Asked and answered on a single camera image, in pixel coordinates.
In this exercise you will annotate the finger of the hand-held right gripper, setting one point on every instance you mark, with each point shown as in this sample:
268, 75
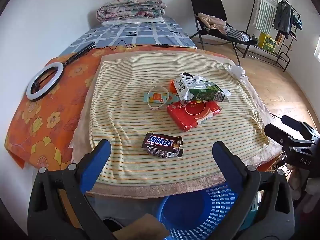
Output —
293, 123
276, 132

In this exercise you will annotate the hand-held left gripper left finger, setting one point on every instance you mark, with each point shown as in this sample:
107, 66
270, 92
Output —
100, 155

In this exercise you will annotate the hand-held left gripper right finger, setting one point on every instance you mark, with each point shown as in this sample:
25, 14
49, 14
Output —
225, 155

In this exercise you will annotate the red medicine box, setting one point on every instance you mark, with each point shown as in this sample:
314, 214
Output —
192, 116

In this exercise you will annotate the brown chocolate bar wrapper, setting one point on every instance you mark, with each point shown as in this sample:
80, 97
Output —
160, 141

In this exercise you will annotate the green milk carton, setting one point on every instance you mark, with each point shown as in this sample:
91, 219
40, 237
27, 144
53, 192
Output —
207, 91

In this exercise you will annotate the blue plastic basket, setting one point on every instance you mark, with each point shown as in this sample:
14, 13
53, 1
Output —
190, 212

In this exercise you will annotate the white tissue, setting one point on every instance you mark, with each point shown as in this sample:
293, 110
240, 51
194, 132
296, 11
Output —
237, 71

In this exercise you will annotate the white silicone wristband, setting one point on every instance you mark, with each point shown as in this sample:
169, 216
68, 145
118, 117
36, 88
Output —
158, 87

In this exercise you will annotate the person's right hand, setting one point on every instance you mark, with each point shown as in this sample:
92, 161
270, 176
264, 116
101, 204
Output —
297, 182

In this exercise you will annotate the striped towel blanket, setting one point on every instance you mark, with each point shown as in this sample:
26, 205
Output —
125, 105

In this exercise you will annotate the black clothes rack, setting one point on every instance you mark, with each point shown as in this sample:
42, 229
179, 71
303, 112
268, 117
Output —
285, 57

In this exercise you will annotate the orange floral blanket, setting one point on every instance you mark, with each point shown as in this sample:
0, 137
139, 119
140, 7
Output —
50, 105

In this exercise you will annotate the teal printed cream tube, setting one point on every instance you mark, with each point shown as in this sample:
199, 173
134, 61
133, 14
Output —
155, 96

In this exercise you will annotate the yellow crate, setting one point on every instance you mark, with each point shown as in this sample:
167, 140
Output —
267, 42

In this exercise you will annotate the teal hanging garment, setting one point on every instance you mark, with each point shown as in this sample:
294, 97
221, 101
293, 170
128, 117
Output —
297, 21

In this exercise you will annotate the striped garment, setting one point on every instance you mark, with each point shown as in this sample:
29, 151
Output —
237, 35

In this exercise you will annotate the dark hanging jacket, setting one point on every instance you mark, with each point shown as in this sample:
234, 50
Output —
282, 17

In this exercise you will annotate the green striped hanging towel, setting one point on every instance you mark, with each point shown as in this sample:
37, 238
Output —
266, 7

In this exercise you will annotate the beige garment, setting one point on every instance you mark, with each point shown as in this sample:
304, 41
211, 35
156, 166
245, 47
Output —
212, 21

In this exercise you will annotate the blue checked bed sheet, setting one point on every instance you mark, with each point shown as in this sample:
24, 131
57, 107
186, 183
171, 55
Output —
140, 32

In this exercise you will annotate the white pillow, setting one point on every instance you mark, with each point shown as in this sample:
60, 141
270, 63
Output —
112, 23

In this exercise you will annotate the black folding chair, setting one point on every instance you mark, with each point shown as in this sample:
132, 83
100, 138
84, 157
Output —
207, 5

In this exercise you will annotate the folded floral quilt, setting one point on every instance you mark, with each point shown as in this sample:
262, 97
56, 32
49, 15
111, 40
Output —
130, 8

